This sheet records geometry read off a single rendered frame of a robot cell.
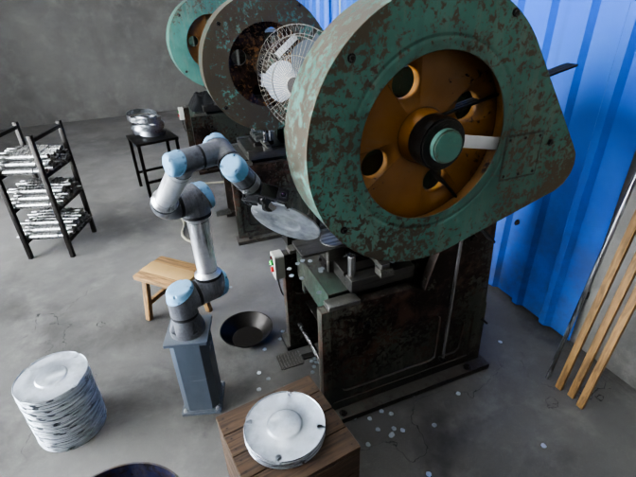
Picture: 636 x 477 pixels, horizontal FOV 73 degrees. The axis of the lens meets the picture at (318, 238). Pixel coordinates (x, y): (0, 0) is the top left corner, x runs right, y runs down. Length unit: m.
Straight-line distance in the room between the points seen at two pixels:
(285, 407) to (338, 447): 0.24
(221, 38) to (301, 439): 2.23
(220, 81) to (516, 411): 2.43
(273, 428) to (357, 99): 1.14
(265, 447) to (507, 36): 1.48
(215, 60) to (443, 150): 1.88
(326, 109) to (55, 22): 7.20
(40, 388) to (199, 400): 0.66
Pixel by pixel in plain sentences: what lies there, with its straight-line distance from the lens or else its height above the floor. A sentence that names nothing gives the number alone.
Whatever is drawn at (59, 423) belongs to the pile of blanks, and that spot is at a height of 0.18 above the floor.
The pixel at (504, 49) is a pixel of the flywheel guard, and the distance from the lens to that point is 1.44.
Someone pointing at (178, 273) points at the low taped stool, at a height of 0.33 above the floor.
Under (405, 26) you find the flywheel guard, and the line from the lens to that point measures 1.22.
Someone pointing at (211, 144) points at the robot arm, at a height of 1.33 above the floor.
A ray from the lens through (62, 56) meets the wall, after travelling 8.19.
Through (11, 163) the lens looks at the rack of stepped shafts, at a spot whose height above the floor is 0.75.
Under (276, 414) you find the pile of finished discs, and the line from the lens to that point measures 1.70.
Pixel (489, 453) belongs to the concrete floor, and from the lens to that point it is 2.17.
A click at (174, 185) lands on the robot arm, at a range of 1.44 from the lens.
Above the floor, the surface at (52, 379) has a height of 0.32.
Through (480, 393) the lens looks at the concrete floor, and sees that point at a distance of 2.37.
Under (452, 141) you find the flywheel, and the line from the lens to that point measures 1.31.
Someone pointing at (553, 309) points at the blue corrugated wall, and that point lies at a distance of 2.78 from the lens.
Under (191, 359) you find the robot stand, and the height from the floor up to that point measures 0.35.
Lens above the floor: 1.72
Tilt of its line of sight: 30 degrees down
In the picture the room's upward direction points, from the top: 2 degrees counter-clockwise
